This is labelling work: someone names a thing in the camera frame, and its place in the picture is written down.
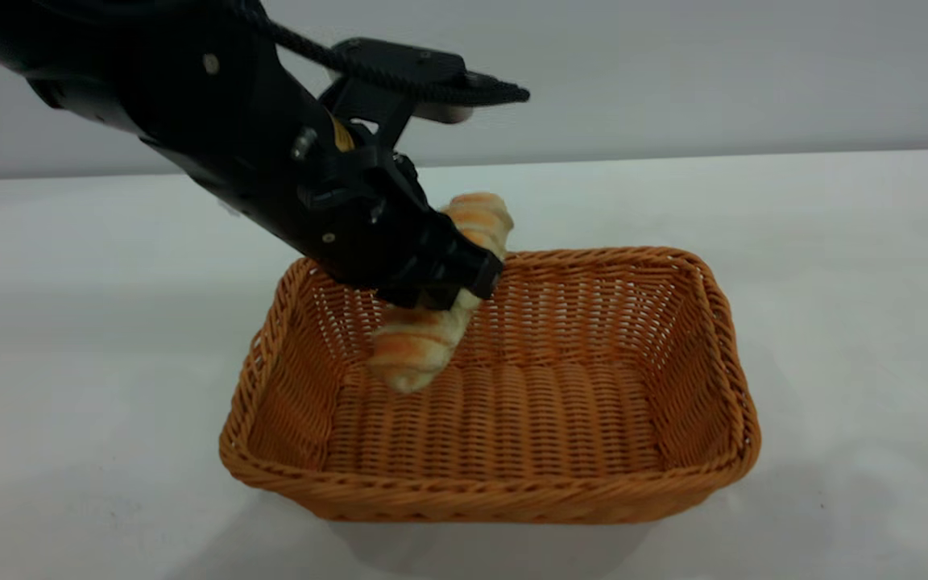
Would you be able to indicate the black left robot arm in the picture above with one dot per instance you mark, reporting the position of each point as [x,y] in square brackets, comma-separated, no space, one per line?
[190,80]

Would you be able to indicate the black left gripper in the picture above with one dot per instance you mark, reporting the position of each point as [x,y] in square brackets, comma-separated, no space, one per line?
[359,217]

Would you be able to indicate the orange woven wicker basket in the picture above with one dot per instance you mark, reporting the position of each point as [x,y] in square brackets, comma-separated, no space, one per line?
[512,483]

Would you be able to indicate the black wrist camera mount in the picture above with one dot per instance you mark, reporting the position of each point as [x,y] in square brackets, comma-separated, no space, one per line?
[399,64]

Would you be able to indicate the striped orange bread roll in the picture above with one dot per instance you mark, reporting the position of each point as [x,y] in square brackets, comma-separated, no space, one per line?
[416,346]

